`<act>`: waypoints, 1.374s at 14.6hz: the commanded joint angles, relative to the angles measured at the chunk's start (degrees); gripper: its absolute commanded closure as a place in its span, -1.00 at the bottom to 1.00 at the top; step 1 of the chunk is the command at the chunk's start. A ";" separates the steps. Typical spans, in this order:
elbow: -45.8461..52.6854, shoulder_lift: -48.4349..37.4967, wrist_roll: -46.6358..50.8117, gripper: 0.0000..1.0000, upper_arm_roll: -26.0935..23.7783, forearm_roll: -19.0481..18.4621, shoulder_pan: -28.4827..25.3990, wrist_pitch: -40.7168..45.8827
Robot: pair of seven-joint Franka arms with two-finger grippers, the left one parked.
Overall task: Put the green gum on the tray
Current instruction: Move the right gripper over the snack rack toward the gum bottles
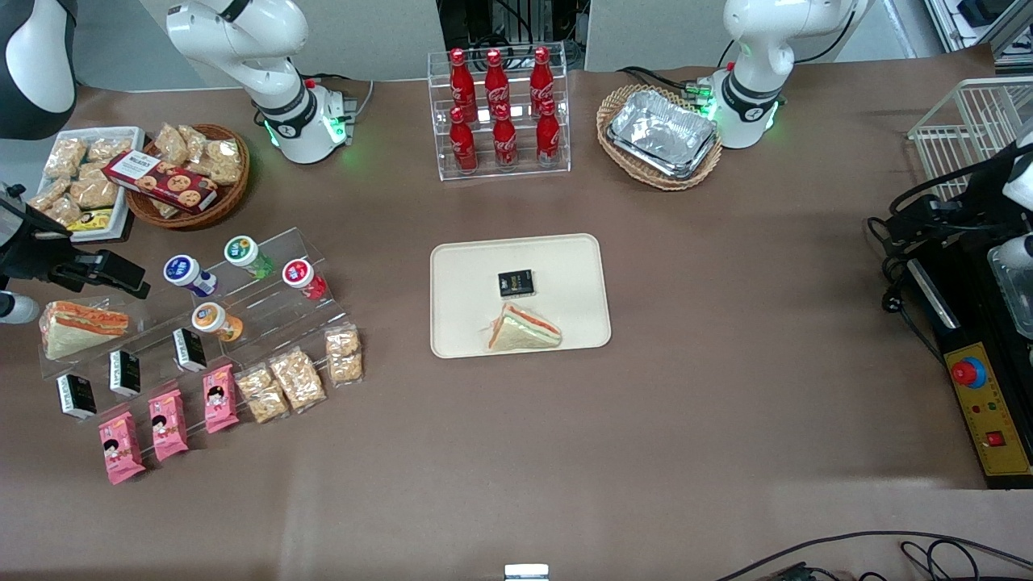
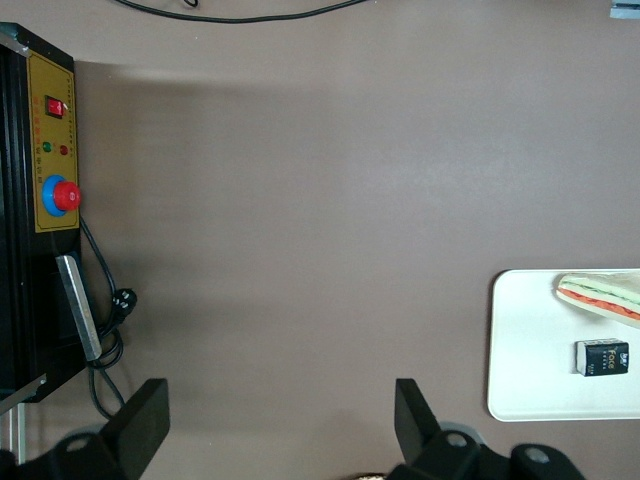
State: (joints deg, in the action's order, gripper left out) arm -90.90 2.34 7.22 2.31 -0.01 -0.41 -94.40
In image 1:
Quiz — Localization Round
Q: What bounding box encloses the red cola bottle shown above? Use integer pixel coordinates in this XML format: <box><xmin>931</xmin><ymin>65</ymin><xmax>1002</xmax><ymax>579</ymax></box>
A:
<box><xmin>485</xmin><ymin>49</ymin><xmax>511</xmax><ymax>118</ymax></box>
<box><xmin>529</xmin><ymin>47</ymin><xmax>555</xmax><ymax>114</ymax></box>
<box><xmin>449</xmin><ymin>107</ymin><xmax>478</xmax><ymax>173</ymax></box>
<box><xmin>536</xmin><ymin>99</ymin><xmax>561</xmax><ymax>166</ymax></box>
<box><xmin>450</xmin><ymin>48</ymin><xmax>477</xmax><ymax>122</ymax></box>
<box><xmin>491</xmin><ymin>103</ymin><xmax>518</xmax><ymax>169</ymax></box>

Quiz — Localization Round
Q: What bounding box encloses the beige plastic tray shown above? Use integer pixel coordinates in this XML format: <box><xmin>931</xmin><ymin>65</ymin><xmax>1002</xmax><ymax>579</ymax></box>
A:
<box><xmin>429</xmin><ymin>233</ymin><xmax>612</xmax><ymax>359</ymax></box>

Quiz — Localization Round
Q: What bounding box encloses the light wicker basket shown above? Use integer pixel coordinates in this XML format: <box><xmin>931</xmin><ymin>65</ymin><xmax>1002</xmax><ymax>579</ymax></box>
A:
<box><xmin>596</xmin><ymin>84</ymin><xmax>724</xmax><ymax>191</ymax></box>

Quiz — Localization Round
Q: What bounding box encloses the red cookie box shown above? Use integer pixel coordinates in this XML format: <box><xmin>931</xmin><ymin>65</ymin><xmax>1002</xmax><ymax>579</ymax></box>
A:
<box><xmin>102</xmin><ymin>150</ymin><xmax>219</xmax><ymax>215</ymax></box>

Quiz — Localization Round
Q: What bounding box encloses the black cable bundle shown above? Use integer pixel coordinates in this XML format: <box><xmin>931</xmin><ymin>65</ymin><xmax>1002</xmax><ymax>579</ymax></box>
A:
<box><xmin>714</xmin><ymin>530</ymin><xmax>1033</xmax><ymax>581</ymax></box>

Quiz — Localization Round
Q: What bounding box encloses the pink snack pack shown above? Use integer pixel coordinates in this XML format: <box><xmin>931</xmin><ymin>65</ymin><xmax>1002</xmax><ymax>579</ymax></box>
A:
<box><xmin>98</xmin><ymin>412</ymin><xmax>146</xmax><ymax>485</ymax></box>
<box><xmin>203</xmin><ymin>365</ymin><xmax>240</xmax><ymax>434</ymax></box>
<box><xmin>148</xmin><ymin>389</ymin><xmax>190</xmax><ymax>462</ymax></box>

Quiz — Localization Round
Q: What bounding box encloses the clear plastic container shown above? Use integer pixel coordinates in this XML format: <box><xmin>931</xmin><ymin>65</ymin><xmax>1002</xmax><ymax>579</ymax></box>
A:
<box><xmin>988</xmin><ymin>242</ymin><xmax>1033</xmax><ymax>340</ymax></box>

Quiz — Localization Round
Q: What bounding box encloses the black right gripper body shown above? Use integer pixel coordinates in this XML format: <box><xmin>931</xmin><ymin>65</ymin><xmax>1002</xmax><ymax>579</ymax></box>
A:
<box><xmin>0</xmin><ymin>184</ymin><xmax>86</xmax><ymax>285</ymax></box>

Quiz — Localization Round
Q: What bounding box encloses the black machine base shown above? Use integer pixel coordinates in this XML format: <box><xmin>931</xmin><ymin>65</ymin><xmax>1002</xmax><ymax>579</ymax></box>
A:
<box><xmin>904</xmin><ymin>234</ymin><xmax>1033</xmax><ymax>491</ymax></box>

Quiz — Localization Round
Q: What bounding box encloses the clear acrylic stepped display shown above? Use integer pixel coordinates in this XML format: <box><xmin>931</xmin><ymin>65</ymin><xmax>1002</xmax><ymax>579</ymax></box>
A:
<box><xmin>36</xmin><ymin>228</ymin><xmax>349</xmax><ymax>428</ymax></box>

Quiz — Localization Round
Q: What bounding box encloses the purple gum bottle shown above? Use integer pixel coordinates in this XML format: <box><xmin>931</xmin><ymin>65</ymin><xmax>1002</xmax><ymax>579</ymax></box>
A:
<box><xmin>164</xmin><ymin>255</ymin><xmax>219</xmax><ymax>297</ymax></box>

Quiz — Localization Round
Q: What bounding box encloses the white wire basket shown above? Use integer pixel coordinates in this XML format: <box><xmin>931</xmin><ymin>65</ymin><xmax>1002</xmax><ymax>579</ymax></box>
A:
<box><xmin>908</xmin><ymin>77</ymin><xmax>1033</xmax><ymax>203</ymax></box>

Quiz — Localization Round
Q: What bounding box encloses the orange gum bottle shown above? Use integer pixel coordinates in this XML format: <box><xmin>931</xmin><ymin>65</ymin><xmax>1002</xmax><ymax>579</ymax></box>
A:
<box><xmin>191</xmin><ymin>302</ymin><xmax>244</xmax><ymax>343</ymax></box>

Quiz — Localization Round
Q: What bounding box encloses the clear acrylic bottle rack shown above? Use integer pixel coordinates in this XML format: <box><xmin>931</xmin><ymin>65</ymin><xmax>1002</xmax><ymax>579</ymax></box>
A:
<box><xmin>427</xmin><ymin>42</ymin><xmax>571</xmax><ymax>182</ymax></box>

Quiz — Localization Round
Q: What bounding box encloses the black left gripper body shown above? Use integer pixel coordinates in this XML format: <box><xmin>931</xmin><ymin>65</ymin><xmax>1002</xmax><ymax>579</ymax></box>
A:
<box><xmin>888</xmin><ymin>157</ymin><xmax>1014</xmax><ymax>243</ymax></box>

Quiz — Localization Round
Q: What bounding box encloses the red gum bottle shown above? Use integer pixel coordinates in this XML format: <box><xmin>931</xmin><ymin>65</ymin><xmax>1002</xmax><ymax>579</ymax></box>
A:
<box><xmin>282</xmin><ymin>258</ymin><xmax>329</xmax><ymax>301</ymax></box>

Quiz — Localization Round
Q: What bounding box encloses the black equipment rack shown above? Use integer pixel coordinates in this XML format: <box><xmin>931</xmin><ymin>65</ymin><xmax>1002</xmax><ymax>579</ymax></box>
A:
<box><xmin>438</xmin><ymin>0</ymin><xmax>588</xmax><ymax>69</ymax></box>

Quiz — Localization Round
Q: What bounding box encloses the black cable with plug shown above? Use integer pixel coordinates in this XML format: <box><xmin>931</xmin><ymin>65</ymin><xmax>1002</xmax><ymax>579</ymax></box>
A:
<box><xmin>866</xmin><ymin>216</ymin><xmax>945</xmax><ymax>364</ymax></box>

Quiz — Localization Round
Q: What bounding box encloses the yellow control panel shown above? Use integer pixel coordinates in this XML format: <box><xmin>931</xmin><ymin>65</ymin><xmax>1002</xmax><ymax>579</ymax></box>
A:
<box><xmin>944</xmin><ymin>342</ymin><xmax>1032</xmax><ymax>477</ymax></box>

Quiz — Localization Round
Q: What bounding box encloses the wrapped triangle sandwich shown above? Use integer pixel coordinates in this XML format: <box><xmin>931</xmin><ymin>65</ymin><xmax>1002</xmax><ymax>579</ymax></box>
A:
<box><xmin>40</xmin><ymin>300</ymin><xmax>130</xmax><ymax>361</ymax></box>
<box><xmin>487</xmin><ymin>303</ymin><xmax>563</xmax><ymax>353</ymax></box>

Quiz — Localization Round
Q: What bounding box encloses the green gum bottle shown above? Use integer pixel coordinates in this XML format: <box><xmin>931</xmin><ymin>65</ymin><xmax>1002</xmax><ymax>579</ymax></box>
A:
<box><xmin>224</xmin><ymin>236</ymin><xmax>275</xmax><ymax>281</ymax></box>

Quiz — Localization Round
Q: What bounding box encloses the aluminium foil tray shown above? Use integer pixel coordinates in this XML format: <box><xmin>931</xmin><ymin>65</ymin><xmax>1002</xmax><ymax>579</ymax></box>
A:
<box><xmin>607</xmin><ymin>89</ymin><xmax>719</xmax><ymax>180</ymax></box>

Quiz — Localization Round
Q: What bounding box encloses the white rectangular tray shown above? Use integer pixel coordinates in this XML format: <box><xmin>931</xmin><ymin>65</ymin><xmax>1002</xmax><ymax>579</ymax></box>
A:
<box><xmin>24</xmin><ymin>127</ymin><xmax>146</xmax><ymax>243</ymax></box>

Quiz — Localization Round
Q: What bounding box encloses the brown wicker basket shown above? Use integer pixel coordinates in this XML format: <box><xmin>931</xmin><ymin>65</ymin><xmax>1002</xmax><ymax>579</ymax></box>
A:
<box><xmin>125</xmin><ymin>123</ymin><xmax>251</xmax><ymax>229</ymax></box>

